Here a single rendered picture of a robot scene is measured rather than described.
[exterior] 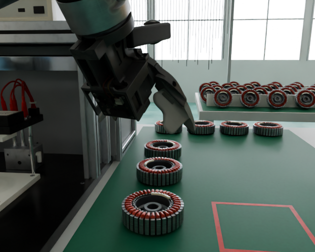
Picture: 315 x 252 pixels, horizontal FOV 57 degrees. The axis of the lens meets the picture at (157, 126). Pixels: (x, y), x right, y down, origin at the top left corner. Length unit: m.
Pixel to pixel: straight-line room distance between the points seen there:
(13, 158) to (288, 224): 0.63
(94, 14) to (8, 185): 0.46
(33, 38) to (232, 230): 0.55
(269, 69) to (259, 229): 6.68
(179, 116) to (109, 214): 0.25
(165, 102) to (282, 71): 6.87
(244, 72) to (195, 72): 1.11
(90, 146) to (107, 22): 0.39
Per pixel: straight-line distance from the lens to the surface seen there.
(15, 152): 0.79
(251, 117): 1.69
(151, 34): 0.42
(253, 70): 7.09
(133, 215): 0.51
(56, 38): 0.68
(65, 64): 0.66
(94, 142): 0.66
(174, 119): 0.42
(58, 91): 0.85
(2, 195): 0.65
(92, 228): 0.55
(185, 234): 0.52
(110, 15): 0.33
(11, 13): 0.76
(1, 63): 0.73
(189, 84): 6.95
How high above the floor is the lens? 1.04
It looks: 13 degrees down
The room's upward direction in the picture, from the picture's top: straight up
